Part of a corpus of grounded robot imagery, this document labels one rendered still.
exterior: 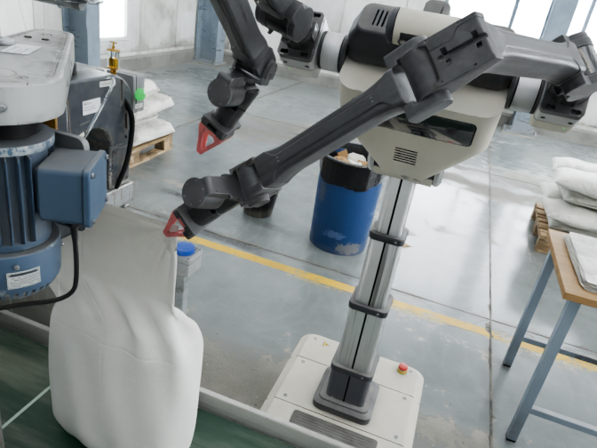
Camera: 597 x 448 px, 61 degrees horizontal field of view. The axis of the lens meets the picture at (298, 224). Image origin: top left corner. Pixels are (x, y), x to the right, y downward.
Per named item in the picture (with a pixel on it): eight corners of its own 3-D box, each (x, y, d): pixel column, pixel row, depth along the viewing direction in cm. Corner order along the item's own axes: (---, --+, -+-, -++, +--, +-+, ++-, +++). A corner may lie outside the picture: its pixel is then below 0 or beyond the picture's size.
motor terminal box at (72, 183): (110, 215, 84) (110, 149, 79) (94, 245, 75) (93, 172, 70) (57, 210, 83) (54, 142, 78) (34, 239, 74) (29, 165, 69)
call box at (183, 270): (201, 267, 152) (202, 249, 149) (187, 278, 145) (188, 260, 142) (178, 259, 154) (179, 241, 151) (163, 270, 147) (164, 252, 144)
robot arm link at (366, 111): (459, 102, 76) (433, 40, 78) (444, 96, 72) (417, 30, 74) (262, 212, 101) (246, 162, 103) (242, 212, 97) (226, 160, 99)
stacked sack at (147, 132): (177, 136, 473) (178, 120, 466) (133, 153, 415) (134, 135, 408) (138, 125, 483) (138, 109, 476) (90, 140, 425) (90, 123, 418)
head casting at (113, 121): (131, 181, 129) (133, 61, 116) (59, 215, 108) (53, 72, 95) (35, 153, 136) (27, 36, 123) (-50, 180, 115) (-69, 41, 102)
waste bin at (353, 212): (378, 237, 373) (398, 153, 345) (362, 268, 328) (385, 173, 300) (315, 219, 384) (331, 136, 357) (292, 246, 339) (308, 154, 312)
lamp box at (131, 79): (144, 110, 125) (145, 74, 122) (132, 114, 122) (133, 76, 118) (118, 104, 127) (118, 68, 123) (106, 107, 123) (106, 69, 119)
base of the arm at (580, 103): (553, 59, 109) (537, 111, 108) (564, 41, 101) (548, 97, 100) (596, 68, 107) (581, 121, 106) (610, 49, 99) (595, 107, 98)
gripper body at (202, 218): (170, 212, 101) (195, 196, 98) (195, 196, 110) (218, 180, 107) (188, 239, 102) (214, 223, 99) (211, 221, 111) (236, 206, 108)
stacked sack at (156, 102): (178, 110, 462) (179, 94, 456) (132, 124, 403) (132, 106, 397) (137, 100, 473) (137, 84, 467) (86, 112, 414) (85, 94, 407)
